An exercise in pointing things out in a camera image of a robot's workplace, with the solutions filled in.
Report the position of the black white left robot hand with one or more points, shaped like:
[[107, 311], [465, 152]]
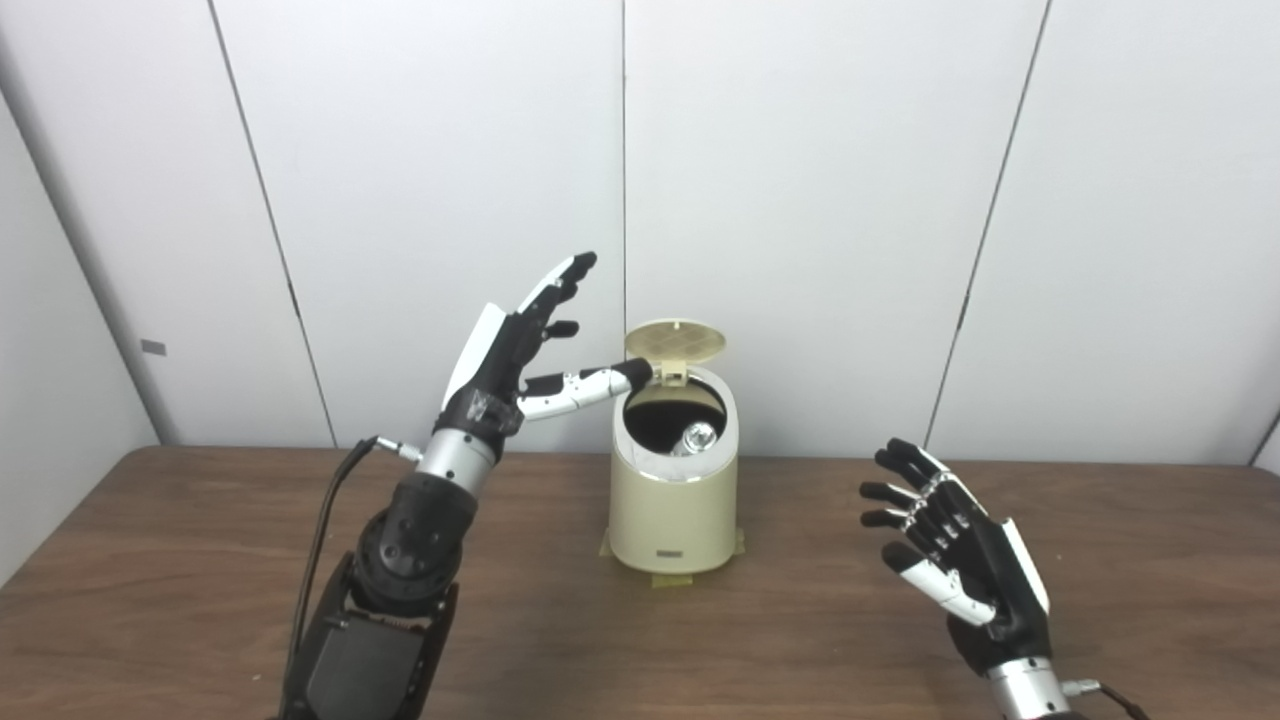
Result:
[[495, 370]]

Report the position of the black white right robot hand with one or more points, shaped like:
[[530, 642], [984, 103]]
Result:
[[990, 570]]

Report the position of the small white plastic bottle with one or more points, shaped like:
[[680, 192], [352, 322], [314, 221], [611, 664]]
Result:
[[697, 438]]

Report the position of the cream-colored cylindrical bin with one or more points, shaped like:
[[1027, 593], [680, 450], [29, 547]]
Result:
[[670, 510]]

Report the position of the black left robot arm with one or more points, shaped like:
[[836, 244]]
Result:
[[410, 560]]

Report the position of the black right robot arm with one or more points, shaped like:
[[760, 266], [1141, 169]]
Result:
[[1030, 695]]

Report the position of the yellow masking tape piece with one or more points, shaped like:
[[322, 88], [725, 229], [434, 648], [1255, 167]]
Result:
[[672, 580]]

